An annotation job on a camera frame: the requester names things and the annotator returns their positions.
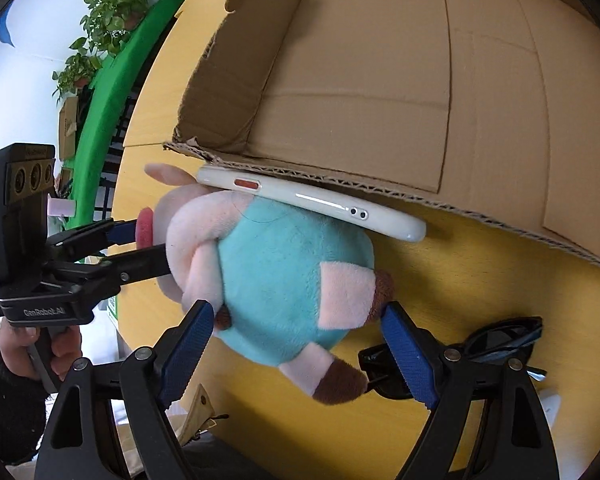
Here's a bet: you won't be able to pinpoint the pink pig plush toy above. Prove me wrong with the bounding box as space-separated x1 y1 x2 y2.
136 162 396 406

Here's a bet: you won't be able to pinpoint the person's left hand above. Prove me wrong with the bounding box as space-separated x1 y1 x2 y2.
0 326 84 383

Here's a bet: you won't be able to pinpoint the large green potted plant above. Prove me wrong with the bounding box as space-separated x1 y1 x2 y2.
80 0 163 56

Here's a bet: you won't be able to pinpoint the small green potted plant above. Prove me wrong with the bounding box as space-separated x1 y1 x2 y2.
52 35 103 106

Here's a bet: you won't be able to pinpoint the yellow wooden desktop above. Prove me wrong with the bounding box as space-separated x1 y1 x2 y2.
110 0 600 480

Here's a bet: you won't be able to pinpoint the small brown carton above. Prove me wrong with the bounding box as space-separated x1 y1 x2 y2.
57 95 81 161

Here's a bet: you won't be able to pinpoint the green board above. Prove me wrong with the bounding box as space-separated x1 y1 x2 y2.
60 0 191 261

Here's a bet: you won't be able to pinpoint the black sunglasses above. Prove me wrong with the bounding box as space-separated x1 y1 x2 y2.
357 316 548 401

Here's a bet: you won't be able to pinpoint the brown cardboard box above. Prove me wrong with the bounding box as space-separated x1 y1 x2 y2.
162 0 600 278

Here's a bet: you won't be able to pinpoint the white phone case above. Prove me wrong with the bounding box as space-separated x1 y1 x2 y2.
196 165 427 244

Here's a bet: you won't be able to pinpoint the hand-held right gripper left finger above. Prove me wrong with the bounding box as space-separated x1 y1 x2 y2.
34 299 216 480

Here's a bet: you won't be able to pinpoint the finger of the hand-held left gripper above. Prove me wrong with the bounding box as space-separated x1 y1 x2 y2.
44 217 140 261
54 242 174 295

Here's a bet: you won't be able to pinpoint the black metal rack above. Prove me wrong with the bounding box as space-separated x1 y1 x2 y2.
92 90 136 223

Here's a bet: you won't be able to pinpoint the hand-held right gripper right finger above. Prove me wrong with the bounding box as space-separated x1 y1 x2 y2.
379 302 561 480

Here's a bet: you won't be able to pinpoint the white flat device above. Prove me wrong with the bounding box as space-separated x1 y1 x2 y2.
542 394 562 428

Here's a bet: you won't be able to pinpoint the person's left forearm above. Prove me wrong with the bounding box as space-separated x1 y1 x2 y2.
0 340 52 467

